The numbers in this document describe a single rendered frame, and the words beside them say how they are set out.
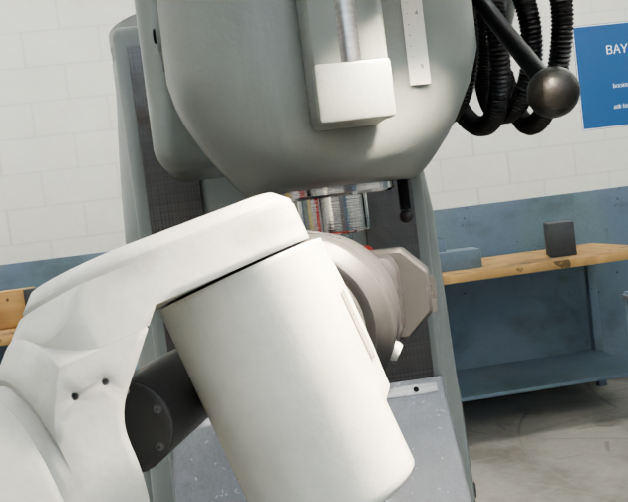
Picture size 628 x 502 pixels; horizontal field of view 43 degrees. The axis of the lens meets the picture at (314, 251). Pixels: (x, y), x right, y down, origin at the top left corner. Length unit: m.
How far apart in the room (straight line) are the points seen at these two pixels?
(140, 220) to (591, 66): 4.63
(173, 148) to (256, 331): 0.37
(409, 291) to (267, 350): 0.21
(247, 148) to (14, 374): 0.24
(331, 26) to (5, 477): 0.27
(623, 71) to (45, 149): 3.55
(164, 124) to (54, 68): 4.27
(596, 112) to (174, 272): 5.11
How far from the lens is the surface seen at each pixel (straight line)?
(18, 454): 0.24
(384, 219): 0.92
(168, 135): 0.63
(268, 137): 0.45
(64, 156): 4.82
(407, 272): 0.48
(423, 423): 0.93
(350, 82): 0.41
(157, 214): 0.90
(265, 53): 0.45
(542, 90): 0.48
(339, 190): 0.49
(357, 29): 0.42
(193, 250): 0.27
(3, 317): 4.39
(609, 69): 5.41
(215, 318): 0.28
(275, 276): 0.28
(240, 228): 0.28
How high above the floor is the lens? 1.30
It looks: 3 degrees down
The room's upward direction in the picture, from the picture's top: 7 degrees counter-clockwise
